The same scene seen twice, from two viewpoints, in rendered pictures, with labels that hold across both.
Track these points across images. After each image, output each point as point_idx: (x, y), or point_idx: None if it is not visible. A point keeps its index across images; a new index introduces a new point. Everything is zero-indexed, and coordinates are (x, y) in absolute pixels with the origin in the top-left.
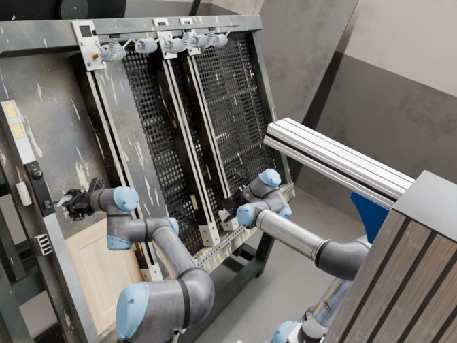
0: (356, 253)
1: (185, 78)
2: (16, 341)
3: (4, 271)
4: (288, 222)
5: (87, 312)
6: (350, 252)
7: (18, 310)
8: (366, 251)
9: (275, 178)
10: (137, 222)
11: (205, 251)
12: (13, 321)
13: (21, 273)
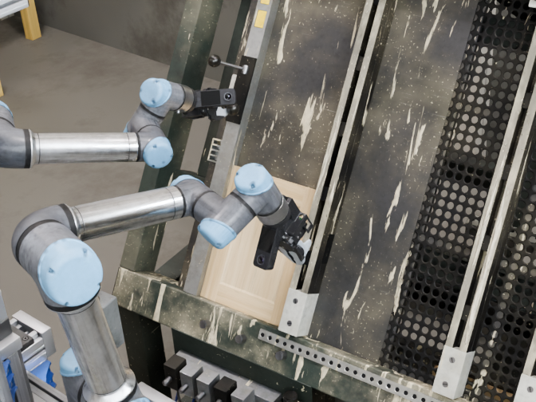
0: (25, 217)
1: None
2: None
3: None
4: (131, 195)
5: (202, 256)
6: (29, 214)
7: (153, 183)
8: (26, 223)
9: (242, 177)
10: (144, 121)
11: (417, 384)
12: (145, 189)
13: (203, 171)
